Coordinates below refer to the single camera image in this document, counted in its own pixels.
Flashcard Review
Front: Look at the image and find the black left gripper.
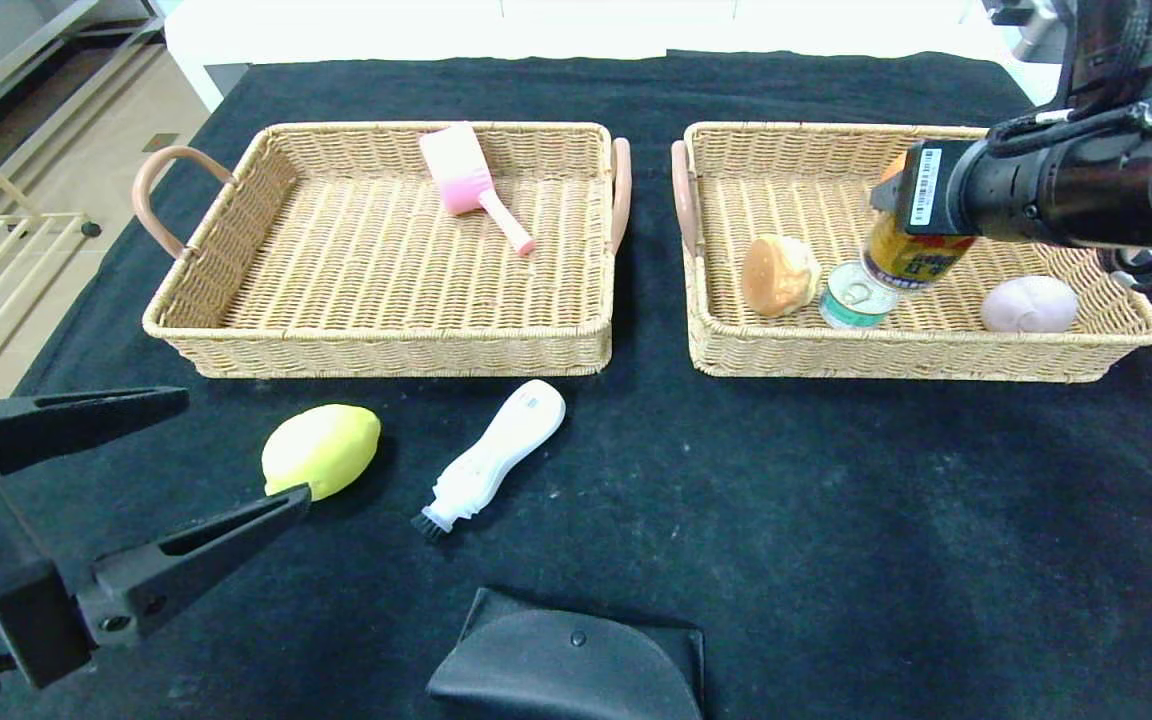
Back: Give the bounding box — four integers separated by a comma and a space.
0, 385, 312, 691

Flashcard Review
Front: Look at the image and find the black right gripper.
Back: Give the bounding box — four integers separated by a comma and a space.
869, 139, 1035, 243

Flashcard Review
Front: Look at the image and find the golden drink can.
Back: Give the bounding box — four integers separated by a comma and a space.
861, 210, 977, 293

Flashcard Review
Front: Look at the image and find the green pull-tab tin can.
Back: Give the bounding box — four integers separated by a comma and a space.
819, 260, 902, 329

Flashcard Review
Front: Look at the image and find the brown cream puff bread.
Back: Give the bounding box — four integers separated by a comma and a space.
742, 235, 823, 319

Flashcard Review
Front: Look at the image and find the pale pink round bun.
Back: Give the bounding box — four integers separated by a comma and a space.
980, 275, 1079, 334

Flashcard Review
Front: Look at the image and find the yellow lemon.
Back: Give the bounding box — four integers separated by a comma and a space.
261, 404, 382, 501

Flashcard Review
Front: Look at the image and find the beige wooden rack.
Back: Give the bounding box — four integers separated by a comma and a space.
0, 115, 105, 401

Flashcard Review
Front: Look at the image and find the black table cloth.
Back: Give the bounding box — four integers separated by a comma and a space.
0, 52, 1152, 720

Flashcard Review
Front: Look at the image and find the pink plastic scoop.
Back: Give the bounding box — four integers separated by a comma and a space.
419, 123, 535, 258

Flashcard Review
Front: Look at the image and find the black leather pouch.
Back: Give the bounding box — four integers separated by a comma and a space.
427, 588, 705, 720

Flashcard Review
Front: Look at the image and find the woven wicker basket with handles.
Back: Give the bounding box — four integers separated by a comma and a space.
671, 122, 1152, 383
134, 122, 633, 381

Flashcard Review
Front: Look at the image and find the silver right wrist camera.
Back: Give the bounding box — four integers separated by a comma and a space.
986, 0, 1062, 61

